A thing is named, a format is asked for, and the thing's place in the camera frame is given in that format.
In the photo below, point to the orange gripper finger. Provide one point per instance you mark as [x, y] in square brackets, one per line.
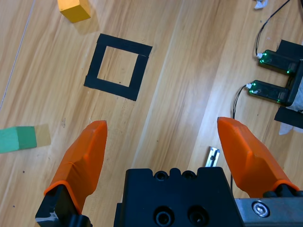
[248, 160]
[82, 160]

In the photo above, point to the green wooden block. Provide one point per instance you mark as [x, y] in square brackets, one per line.
[16, 139]

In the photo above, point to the yellow wooden block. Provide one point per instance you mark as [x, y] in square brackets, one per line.
[74, 11]

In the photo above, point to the white cloth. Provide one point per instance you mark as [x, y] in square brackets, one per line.
[286, 128]

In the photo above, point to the black foam pad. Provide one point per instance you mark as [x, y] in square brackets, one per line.
[291, 49]
[288, 117]

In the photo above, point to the translucent black adapter green leds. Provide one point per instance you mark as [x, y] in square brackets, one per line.
[267, 91]
[277, 59]

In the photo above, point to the grey cloth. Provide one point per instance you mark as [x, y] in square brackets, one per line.
[299, 97]

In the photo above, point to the black usb hub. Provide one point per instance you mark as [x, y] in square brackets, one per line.
[296, 82]

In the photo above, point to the black tape square outline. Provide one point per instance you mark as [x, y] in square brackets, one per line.
[94, 61]

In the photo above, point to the crumpled white paper scrap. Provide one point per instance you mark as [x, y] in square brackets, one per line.
[260, 3]

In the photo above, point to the aluminium extrusion rail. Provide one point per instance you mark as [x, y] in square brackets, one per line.
[212, 157]

